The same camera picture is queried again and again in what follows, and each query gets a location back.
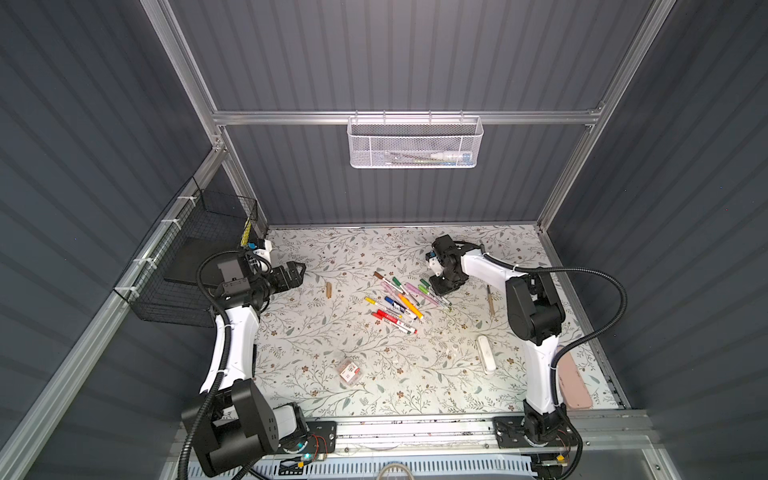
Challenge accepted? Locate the orange highlighter pen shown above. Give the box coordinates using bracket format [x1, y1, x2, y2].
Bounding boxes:
[398, 293, 423, 320]

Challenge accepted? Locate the metal base rail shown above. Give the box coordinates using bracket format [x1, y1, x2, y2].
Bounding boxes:
[308, 409, 660, 457]

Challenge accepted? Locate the white eraser case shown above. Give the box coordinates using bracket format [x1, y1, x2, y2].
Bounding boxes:
[476, 335, 497, 374]

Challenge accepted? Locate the black corrugated left cable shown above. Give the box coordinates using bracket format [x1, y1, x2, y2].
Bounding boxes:
[176, 249, 259, 480]

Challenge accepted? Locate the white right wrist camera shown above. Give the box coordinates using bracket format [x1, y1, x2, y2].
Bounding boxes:
[425, 251, 442, 274]

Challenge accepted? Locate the small red white box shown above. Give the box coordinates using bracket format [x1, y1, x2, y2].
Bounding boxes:
[336, 357, 362, 386]

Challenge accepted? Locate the light green highlighter pen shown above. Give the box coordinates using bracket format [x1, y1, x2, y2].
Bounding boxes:
[418, 279, 451, 308]

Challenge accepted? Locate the black wire side basket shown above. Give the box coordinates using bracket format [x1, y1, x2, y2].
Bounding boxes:
[115, 187, 259, 328]

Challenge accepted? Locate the red capped marker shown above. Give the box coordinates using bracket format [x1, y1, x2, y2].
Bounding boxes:
[376, 309, 418, 334]
[372, 311, 415, 335]

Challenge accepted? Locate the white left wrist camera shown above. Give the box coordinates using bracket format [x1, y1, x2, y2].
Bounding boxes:
[248, 239, 273, 261]

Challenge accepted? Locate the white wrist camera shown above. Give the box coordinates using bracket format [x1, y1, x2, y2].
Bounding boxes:
[425, 251, 442, 274]
[248, 239, 273, 261]

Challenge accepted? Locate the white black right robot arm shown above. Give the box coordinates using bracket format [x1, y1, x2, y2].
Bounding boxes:
[425, 235, 566, 446]

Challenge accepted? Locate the brown capped marker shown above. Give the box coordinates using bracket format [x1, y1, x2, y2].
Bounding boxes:
[486, 285, 496, 318]

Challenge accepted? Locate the white wire mesh basket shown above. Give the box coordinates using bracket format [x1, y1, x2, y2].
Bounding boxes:
[346, 114, 484, 169]

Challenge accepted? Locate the purple highlighter pen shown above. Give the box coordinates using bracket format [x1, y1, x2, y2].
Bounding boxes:
[404, 282, 441, 306]

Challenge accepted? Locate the pink pencil case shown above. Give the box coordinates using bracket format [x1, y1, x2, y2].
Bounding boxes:
[557, 352, 594, 410]

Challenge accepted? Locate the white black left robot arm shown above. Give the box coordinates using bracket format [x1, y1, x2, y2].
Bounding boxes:
[176, 240, 310, 479]

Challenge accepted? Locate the yellow capped marker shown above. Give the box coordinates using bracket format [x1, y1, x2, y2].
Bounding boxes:
[365, 297, 402, 318]

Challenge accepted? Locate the blue capped marker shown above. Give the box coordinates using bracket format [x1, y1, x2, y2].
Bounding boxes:
[384, 296, 417, 319]

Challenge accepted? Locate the dark green capped marker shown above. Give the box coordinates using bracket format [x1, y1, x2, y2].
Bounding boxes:
[392, 276, 419, 306]

